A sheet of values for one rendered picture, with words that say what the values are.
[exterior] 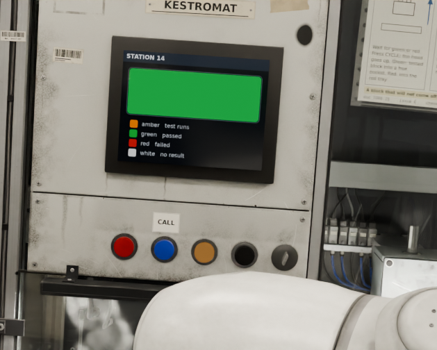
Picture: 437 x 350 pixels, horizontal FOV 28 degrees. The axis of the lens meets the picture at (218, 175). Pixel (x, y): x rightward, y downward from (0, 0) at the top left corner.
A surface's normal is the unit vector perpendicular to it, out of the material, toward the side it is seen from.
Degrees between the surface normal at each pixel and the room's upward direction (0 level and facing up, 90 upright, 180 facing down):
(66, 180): 90
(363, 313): 26
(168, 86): 90
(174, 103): 90
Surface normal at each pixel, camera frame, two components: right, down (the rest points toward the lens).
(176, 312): -0.55, -0.62
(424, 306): -0.04, -0.69
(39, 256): -0.01, 0.11
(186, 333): -0.48, -0.34
